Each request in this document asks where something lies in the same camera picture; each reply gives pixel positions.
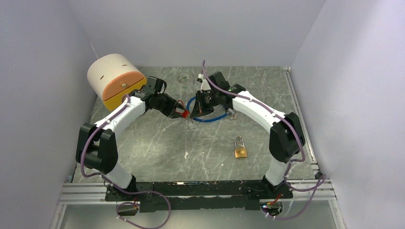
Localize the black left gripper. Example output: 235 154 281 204
154 93 187 119

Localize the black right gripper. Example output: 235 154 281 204
191 90 220 118

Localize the red cable padlock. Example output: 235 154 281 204
175 100 190 119

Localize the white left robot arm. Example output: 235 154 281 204
76 76 190 200

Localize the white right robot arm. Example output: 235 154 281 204
190 72 305 198

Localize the brass padlock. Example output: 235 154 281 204
234 136 248 159

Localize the white cylinder with coloured lid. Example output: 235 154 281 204
87 53 147 111

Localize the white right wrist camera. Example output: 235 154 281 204
197 73 211 92

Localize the blue cable lock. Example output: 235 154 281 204
186 96 237 123

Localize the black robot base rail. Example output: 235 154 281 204
105 179 293 213

